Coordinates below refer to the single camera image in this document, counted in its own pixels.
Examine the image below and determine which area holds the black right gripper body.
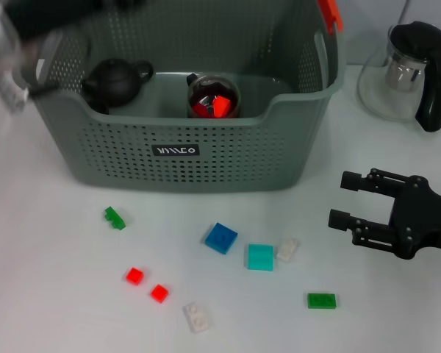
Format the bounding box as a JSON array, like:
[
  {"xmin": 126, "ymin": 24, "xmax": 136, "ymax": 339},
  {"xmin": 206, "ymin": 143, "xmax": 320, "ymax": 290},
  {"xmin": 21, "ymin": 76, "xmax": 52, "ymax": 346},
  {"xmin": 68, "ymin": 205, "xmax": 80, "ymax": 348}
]
[{"xmin": 388, "ymin": 175, "xmax": 441, "ymax": 261}]

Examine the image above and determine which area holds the bright red slope brick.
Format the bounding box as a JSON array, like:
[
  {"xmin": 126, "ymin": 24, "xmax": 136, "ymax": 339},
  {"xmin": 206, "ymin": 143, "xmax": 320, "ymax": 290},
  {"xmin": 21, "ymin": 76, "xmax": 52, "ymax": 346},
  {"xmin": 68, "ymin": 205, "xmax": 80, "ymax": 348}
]
[{"xmin": 212, "ymin": 95, "xmax": 232, "ymax": 118}]

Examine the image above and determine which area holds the dark red long brick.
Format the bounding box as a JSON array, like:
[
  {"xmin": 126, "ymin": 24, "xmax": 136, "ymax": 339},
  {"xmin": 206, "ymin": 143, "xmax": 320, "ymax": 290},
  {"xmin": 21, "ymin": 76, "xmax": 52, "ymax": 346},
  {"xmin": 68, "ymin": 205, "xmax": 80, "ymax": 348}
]
[{"xmin": 192, "ymin": 101, "xmax": 215, "ymax": 118}]

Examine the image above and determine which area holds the small red square brick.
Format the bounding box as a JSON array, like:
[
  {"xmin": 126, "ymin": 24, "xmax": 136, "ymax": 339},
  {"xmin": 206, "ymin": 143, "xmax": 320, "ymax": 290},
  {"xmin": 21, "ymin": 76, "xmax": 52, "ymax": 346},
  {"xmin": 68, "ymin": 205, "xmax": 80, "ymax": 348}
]
[
  {"xmin": 149, "ymin": 283, "xmax": 170, "ymax": 304},
  {"xmin": 125, "ymin": 266, "xmax": 145, "ymax": 286}
]

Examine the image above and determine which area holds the green translucent stepped brick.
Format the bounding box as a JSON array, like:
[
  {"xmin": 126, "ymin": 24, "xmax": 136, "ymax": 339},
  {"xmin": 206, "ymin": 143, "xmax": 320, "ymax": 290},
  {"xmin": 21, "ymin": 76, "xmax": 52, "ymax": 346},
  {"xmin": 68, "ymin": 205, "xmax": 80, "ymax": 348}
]
[{"xmin": 103, "ymin": 205, "xmax": 126, "ymax": 231}]

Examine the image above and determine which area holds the grey perforated storage basket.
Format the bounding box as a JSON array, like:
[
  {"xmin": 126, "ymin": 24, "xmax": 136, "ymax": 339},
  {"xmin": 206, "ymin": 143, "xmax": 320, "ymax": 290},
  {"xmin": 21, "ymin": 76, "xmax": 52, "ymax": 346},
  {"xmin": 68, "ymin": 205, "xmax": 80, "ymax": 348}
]
[{"xmin": 20, "ymin": 0, "xmax": 348, "ymax": 194}]

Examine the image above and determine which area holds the black clay teacup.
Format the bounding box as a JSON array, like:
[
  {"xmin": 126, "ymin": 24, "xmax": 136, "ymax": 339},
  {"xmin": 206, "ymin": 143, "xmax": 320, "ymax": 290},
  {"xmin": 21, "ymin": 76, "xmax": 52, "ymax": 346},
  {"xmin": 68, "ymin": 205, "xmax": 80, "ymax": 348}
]
[{"xmin": 87, "ymin": 98, "xmax": 110, "ymax": 115}]

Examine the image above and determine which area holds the white two-stud brick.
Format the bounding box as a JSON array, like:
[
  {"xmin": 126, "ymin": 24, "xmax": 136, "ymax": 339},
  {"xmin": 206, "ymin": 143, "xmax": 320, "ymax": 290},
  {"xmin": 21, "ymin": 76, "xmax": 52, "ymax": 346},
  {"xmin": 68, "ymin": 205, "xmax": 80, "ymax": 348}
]
[
  {"xmin": 276, "ymin": 238, "xmax": 301, "ymax": 263},
  {"xmin": 182, "ymin": 302, "xmax": 213, "ymax": 335}
]

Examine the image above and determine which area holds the green two-stud brick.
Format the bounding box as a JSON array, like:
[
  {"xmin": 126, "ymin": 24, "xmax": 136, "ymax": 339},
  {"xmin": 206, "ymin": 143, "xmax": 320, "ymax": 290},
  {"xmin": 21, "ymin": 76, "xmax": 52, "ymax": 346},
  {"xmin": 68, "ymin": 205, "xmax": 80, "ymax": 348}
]
[{"xmin": 306, "ymin": 292, "xmax": 339, "ymax": 310}]

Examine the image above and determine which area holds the teal square brick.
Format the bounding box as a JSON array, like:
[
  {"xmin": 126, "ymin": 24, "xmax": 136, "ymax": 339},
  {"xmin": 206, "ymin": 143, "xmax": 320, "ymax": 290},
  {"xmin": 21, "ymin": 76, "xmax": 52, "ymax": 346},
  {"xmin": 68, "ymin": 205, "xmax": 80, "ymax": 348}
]
[{"xmin": 247, "ymin": 243, "xmax": 275, "ymax": 272}]

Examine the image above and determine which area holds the blue square brick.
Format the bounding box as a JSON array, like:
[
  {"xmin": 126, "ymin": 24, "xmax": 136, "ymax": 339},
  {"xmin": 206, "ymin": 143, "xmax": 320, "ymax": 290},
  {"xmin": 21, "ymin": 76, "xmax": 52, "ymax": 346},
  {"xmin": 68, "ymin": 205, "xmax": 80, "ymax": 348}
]
[{"xmin": 204, "ymin": 221, "xmax": 239, "ymax": 255}]

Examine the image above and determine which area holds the black clay teapot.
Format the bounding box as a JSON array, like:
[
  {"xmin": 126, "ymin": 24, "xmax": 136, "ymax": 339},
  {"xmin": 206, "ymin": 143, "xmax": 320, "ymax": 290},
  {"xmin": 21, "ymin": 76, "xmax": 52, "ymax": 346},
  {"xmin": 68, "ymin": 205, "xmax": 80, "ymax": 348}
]
[{"xmin": 81, "ymin": 57, "xmax": 154, "ymax": 108}]

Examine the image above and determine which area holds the glass pitcher black handle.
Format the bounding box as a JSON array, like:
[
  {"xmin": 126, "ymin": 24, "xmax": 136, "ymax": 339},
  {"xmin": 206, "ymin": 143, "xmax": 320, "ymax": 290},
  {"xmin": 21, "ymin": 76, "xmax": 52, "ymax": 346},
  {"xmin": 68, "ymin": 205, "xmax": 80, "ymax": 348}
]
[{"xmin": 356, "ymin": 21, "xmax": 441, "ymax": 133}]

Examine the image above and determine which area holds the orange basket handle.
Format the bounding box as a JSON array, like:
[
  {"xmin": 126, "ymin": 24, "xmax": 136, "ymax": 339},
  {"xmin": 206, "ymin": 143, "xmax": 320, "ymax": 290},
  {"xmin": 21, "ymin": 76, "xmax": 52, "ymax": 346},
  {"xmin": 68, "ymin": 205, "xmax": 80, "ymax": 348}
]
[{"xmin": 317, "ymin": 0, "xmax": 345, "ymax": 36}]

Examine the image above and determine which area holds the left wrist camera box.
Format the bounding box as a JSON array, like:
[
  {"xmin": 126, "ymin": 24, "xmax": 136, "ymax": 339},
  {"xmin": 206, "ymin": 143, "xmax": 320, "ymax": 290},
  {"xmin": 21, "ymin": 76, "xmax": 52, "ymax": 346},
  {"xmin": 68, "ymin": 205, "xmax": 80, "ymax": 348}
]
[{"xmin": 0, "ymin": 0, "xmax": 148, "ymax": 76}]

